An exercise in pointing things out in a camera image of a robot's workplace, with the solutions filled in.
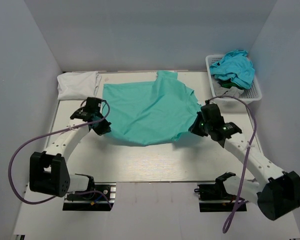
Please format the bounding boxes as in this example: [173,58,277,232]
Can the dark green garment in basket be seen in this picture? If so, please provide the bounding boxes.
[218,80,240,89]

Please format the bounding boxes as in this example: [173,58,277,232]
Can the white plastic laundry basket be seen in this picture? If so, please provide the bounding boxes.
[205,51,262,112]

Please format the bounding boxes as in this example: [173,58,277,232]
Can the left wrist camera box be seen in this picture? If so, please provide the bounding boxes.
[83,97,103,114]

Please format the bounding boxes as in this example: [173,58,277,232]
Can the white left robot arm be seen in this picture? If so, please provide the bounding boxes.
[29,97,111,200]

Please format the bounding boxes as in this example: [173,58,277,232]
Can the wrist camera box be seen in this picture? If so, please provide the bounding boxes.
[83,97,103,114]
[201,103,223,124]

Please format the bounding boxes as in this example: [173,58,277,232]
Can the folded white t-shirt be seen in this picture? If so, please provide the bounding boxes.
[57,71,102,101]

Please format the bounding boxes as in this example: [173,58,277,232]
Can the aluminium table edge rail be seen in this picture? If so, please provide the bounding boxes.
[98,69,208,74]

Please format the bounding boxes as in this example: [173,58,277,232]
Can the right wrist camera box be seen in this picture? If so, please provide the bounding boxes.
[201,103,223,124]

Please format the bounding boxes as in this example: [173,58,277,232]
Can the teal green t-shirt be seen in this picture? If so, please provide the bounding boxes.
[102,70,201,146]

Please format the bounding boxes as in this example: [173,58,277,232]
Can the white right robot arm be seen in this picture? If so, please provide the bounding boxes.
[189,103,300,221]

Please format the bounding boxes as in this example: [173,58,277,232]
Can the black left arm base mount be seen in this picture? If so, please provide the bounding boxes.
[62,182,117,212]

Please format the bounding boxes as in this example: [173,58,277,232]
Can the grey white crumpled garment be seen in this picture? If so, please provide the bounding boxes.
[212,79,245,98]

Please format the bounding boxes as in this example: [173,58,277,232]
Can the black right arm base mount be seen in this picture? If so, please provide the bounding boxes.
[194,183,236,213]

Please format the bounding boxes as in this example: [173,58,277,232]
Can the light blue crumpled t-shirt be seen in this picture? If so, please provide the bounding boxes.
[209,49,255,90]

